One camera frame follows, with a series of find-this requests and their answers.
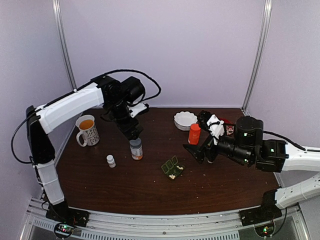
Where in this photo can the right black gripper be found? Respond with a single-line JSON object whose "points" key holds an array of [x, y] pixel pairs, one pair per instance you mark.
{"points": [[198, 151]]}

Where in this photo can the aluminium frame post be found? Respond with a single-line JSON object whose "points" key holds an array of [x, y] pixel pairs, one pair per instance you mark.
{"points": [[63, 44], [264, 30]]}

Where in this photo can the paper cup with orange contents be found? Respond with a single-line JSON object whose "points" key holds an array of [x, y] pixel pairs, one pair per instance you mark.
{"points": [[88, 133]]}

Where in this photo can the orange pill bottle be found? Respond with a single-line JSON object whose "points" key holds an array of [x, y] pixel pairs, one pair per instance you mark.
{"points": [[194, 134]]}

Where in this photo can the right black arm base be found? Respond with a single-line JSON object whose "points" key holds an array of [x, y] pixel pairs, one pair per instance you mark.
{"points": [[263, 216]]}

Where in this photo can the white fluted ceramic bowl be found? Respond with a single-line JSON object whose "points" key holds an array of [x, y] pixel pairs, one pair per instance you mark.
{"points": [[184, 119]]}

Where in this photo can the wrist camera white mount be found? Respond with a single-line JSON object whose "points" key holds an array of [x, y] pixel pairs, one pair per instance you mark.
{"points": [[138, 109], [211, 123]]}

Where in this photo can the right aluminium frame post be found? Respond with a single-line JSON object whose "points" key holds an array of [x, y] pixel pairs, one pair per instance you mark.
{"points": [[264, 30]]}

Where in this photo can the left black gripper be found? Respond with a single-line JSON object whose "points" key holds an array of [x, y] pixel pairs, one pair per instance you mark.
{"points": [[125, 129]]}

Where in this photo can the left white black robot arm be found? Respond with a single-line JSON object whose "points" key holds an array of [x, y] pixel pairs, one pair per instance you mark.
{"points": [[114, 96]]}

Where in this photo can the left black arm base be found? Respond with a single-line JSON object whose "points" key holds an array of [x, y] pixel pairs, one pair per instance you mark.
{"points": [[68, 219]]}

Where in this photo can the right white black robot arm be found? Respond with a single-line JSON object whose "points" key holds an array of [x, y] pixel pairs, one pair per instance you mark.
{"points": [[251, 145]]}

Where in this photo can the red floral plate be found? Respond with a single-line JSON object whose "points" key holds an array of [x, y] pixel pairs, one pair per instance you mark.
{"points": [[228, 126]]}

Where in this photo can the left aluminium frame post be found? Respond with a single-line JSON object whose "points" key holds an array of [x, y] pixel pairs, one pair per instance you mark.
{"points": [[63, 44]]}

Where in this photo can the small white pill bottle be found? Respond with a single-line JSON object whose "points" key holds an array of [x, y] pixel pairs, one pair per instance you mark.
{"points": [[111, 161]]}

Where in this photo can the grey lid pill bottle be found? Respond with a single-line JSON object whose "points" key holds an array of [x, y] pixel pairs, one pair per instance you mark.
{"points": [[136, 149]]}

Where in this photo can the front aluminium rail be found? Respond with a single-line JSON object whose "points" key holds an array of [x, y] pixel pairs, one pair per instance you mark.
{"points": [[224, 225]]}

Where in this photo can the green weekly pill organizer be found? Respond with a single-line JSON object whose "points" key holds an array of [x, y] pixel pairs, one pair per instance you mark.
{"points": [[169, 168]]}

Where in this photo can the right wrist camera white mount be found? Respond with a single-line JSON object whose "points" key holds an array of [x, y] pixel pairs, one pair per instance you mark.
{"points": [[211, 123]]}

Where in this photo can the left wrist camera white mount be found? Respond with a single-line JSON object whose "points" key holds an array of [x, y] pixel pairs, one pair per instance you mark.
{"points": [[138, 109]]}

